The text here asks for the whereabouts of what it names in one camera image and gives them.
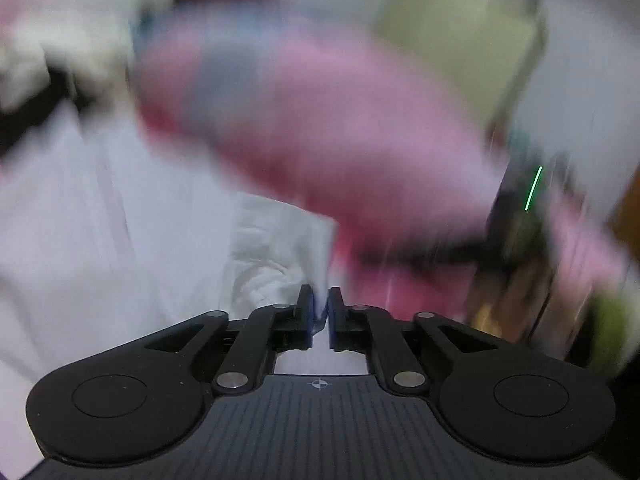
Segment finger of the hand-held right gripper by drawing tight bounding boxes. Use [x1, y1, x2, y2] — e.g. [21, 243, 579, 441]
[357, 240, 501, 268]

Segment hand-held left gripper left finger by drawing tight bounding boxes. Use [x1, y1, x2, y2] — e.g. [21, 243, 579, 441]
[142, 284, 319, 396]

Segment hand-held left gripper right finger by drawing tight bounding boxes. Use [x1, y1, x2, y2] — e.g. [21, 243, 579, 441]
[326, 286, 501, 396]

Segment white button shirt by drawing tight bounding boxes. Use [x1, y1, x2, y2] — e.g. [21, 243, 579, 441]
[0, 100, 341, 466]

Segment pink quilt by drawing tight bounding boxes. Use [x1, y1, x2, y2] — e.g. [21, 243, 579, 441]
[130, 2, 631, 341]

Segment cream white fleece cloth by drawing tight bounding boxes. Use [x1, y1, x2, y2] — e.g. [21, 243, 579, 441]
[0, 5, 141, 111]

